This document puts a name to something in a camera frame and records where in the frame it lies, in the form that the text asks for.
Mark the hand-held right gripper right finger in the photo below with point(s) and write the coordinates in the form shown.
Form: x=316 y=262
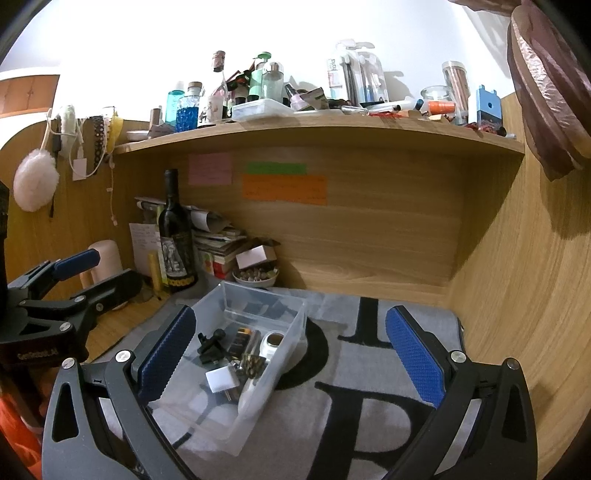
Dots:
x=415 y=355

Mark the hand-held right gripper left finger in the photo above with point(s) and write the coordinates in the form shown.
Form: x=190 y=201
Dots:
x=166 y=355

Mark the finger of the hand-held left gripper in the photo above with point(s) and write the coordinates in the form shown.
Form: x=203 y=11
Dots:
x=111 y=288
x=76 y=264

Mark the black clip mount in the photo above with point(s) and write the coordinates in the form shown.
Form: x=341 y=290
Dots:
x=211 y=346

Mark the white charger plug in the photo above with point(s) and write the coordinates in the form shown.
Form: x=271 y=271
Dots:
x=220 y=379

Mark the clear plastic bin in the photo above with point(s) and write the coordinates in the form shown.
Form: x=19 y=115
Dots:
x=207 y=410

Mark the black gold lighter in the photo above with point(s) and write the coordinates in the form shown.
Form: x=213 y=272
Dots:
x=240 y=344

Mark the metal key bunch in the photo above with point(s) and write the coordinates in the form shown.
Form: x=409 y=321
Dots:
x=251 y=364

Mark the white handheld massager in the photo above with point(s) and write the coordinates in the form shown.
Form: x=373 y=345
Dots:
x=272 y=344

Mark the yellow tube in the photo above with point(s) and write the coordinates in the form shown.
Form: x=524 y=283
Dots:
x=154 y=272

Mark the handwritten paper note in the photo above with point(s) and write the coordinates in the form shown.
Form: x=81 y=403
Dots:
x=141 y=244

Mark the orange clothing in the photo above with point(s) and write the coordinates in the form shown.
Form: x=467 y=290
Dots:
x=18 y=429

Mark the white fluffy puff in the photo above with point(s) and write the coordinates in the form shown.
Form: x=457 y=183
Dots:
x=36 y=182

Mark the dark wine bottle elephant label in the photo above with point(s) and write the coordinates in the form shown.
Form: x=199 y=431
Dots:
x=178 y=226

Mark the red white box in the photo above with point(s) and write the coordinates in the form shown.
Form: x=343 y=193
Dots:
x=219 y=265

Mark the stack of papers and booklets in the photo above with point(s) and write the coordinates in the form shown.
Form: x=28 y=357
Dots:
x=217 y=244

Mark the white bowl of beads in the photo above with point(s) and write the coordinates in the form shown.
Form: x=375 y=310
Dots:
x=254 y=277

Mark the patterned fabric band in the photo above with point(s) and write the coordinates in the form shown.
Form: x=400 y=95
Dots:
x=98 y=138

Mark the white folded card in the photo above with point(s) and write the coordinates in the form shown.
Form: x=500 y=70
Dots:
x=251 y=257

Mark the grey letter-print mat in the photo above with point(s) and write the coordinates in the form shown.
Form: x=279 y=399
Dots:
x=300 y=415

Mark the white fluffy cloth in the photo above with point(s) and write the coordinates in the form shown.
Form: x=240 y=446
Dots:
x=69 y=124

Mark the yellow hanging cloth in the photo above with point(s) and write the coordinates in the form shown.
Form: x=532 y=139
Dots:
x=115 y=129

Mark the pink sticky note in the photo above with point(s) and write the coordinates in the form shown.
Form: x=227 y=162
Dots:
x=210 y=169

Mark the brown cardboard tube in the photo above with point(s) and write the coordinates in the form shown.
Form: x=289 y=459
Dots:
x=156 y=119

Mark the brown wooden panel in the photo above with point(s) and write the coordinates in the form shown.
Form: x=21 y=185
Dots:
x=27 y=94

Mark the teal plastic bottle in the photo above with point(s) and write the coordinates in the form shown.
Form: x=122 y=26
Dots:
x=174 y=104

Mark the blue diamond-cut glass bottle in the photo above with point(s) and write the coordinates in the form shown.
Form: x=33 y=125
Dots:
x=189 y=113

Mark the orange sticky note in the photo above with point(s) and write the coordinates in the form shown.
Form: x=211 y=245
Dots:
x=286 y=190

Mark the green sticky note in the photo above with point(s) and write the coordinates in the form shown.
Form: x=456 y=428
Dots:
x=277 y=168

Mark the clear bottle picture label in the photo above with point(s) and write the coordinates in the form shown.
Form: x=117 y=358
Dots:
x=217 y=99

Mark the white plastic box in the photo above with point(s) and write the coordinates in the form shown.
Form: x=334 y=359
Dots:
x=261 y=110

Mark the orange thread spool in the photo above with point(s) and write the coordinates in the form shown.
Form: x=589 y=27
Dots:
x=441 y=109

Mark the mint pump bottle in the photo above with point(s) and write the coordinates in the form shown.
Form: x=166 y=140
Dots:
x=258 y=76

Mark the blue rectangular case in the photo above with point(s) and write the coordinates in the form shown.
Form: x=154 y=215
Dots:
x=488 y=106

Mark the clear bottle silver cap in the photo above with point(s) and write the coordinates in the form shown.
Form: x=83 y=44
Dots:
x=272 y=83

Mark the glass jar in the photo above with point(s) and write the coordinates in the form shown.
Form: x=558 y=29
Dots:
x=436 y=94

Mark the tall clear canister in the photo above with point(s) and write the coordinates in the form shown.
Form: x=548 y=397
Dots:
x=455 y=87

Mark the clear toothbrush blister pack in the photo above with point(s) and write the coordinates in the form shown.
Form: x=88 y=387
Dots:
x=351 y=74
x=373 y=78

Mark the pink tied curtain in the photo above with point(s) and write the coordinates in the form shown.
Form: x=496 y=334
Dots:
x=545 y=101

